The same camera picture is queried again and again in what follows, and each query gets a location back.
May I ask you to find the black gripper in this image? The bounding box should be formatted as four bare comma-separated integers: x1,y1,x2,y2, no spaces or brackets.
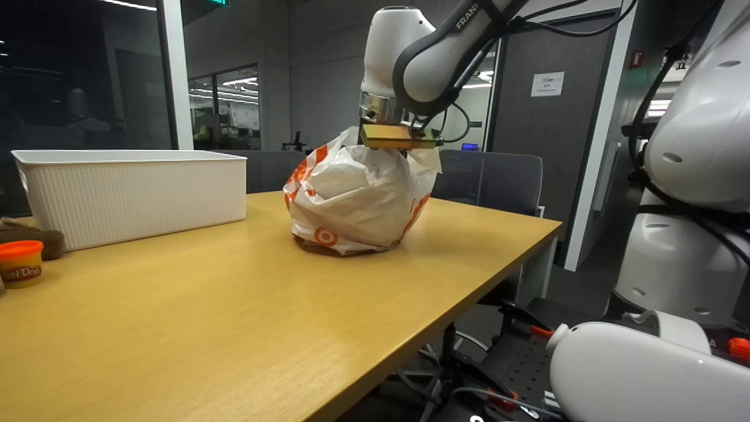
400,114,443,149

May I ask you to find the white orange-printed plastic bag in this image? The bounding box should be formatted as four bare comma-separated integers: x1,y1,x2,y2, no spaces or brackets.
281,126,443,257

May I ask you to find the grey office chair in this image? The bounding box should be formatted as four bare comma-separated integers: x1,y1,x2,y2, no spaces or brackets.
474,149,549,217

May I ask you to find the dark grey door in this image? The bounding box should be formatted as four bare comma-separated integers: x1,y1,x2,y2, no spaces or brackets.
489,11,620,244

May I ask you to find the white paper door sign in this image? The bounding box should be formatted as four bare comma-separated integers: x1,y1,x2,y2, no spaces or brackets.
529,70,567,100

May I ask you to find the white table leg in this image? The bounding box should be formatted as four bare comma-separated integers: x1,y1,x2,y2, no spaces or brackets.
511,231,562,309

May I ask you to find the white pillar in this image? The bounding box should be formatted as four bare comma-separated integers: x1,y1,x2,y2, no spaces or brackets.
156,0,197,153

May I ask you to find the white ribbed plastic bin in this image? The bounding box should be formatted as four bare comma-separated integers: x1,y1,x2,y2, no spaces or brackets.
9,147,250,254

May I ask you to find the orange red button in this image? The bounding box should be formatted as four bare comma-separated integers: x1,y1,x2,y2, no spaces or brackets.
724,335,750,363

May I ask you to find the brown plush object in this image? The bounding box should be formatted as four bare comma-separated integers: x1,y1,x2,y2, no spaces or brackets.
0,217,67,262

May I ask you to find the orange play-doh tub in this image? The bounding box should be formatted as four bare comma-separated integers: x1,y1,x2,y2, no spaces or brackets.
0,240,46,285

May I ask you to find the tan wrist camera mount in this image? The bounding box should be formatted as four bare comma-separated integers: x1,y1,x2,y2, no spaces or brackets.
358,120,418,153

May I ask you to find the white door frame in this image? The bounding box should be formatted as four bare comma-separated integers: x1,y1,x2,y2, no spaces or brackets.
562,0,643,275

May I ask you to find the red-tipped black floor cable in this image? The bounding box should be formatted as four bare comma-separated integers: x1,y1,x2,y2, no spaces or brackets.
494,298,555,343

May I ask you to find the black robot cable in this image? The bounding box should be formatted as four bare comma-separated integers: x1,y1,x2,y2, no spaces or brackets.
620,43,750,268

